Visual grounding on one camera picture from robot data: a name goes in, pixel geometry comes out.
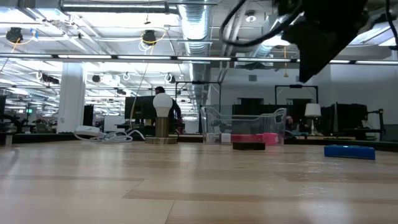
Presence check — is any white cable with adapter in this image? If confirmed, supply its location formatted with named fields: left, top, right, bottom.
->
left=73, top=125, right=146, bottom=144

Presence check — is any blue rectangular box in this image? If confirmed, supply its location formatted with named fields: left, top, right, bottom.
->
left=323, top=144, right=376, bottom=161

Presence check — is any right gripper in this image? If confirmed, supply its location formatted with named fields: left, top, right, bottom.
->
left=275, top=0, right=373, bottom=84

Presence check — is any person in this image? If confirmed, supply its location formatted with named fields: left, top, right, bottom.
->
left=154, top=86, right=183, bottom=133
left=285, top=115, right=299, bottom=131

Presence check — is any pink white USB charger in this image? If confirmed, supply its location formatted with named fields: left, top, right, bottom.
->
left=262, top=133, right=280, bottom=146

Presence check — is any red cube charger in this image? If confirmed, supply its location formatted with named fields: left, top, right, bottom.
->
left=231, top=134, right=264, bottom=144

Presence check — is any white shade table lamp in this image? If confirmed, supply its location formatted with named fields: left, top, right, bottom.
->
left=303, top=103, right=322, bottom=136

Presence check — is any black computer monitor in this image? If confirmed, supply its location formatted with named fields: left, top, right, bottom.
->
left=124, top=95, right=156, bottom=121

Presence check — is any black robot station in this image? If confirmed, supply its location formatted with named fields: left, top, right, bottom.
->
left=320, top=102, right=386, bottom=141

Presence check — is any black rectangular box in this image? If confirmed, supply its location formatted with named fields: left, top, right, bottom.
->
left=232, top=142, right=266, bottom=151

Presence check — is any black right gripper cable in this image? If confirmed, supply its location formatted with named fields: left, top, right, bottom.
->
left=220, top=0, right=304, bottom=48

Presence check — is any white bulb on wooden base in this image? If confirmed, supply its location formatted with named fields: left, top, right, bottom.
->
left=144, top=92, right=178, bottom=145

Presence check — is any clear plastic bin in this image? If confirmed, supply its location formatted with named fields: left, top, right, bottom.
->
left=200, top=106, right=287, bottom=146

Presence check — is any black gantry frame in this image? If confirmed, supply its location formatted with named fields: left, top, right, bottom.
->
left=274, top=84, right=319, bottom=106

